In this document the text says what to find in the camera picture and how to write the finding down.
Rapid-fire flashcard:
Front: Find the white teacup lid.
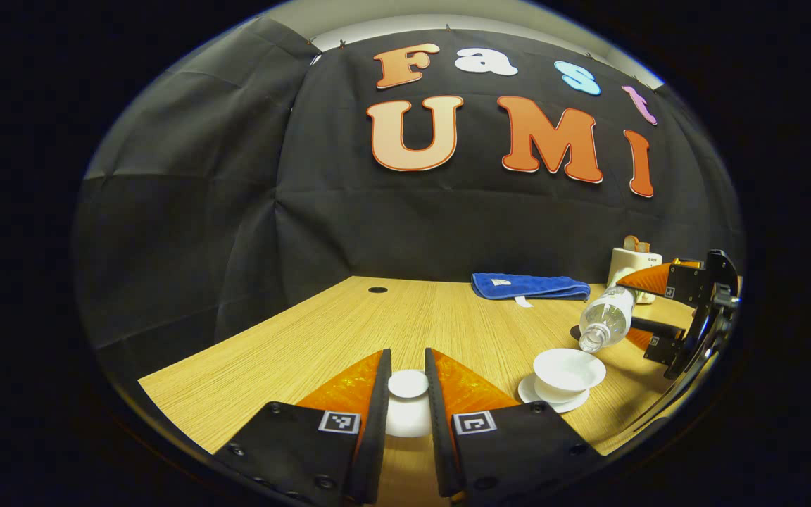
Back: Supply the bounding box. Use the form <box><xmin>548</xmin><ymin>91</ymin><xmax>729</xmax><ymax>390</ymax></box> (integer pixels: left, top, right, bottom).
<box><xmin>386</xmin><ymin>369</ymin><xmax>433</xmax><ymax>438</ymax></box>

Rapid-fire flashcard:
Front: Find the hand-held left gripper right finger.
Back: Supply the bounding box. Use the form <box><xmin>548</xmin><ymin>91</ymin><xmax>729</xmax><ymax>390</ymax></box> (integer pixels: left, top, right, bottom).
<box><xmin>425</xmin><ymin>347</ymin><xmax>605</xmax><ymax>504</ymax></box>

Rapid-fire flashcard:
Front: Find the white saucer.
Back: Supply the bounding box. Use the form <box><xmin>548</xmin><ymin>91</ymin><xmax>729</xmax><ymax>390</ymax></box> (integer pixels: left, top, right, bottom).
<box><xmin>517</xmin><ymin>373</ymin><xmax>591</xmax><ymax>414</ymax></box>

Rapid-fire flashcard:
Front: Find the white teacup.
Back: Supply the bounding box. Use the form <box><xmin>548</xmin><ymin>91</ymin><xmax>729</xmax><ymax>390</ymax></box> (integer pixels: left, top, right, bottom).
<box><xmin>534</xmin><ymin>348</ymin><xmax>608</xmax><ymax>403</ymax></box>

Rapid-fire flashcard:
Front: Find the blue folded towel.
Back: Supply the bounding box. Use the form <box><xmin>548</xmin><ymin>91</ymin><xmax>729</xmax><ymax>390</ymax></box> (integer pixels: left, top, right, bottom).
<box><xmin>471</xmin><ymin>272</ymin><xmax>591</xmax><ymax>308</ymax></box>

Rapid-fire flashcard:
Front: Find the clear plastic water bottle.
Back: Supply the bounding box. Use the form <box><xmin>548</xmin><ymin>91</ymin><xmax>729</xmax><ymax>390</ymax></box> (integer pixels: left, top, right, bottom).
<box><xmin>579</xmin><ymin>285</ymin><xmax>637</xmax><ymax>353</ymax></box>

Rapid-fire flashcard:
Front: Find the black backdrop cloth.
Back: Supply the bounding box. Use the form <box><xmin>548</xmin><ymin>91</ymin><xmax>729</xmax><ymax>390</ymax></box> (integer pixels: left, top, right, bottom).
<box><xmin>71</xmin><ymin>15</ymin><xmax>744</xmax><ymax>374</ymax></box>

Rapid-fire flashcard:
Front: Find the white box with orange items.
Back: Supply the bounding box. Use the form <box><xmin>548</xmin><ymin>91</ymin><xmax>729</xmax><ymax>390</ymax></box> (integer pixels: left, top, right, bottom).
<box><xmin>608</xmin><ymin>235</ymin><xmax>664</xmax><ymax>305</ymax></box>

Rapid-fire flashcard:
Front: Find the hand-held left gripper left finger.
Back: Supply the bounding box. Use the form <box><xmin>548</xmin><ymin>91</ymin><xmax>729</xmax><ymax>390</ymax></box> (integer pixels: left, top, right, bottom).
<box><xmin>214</xmin><ymin>348</ymin><xmax>393</xmax><ymax>506</ymax></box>

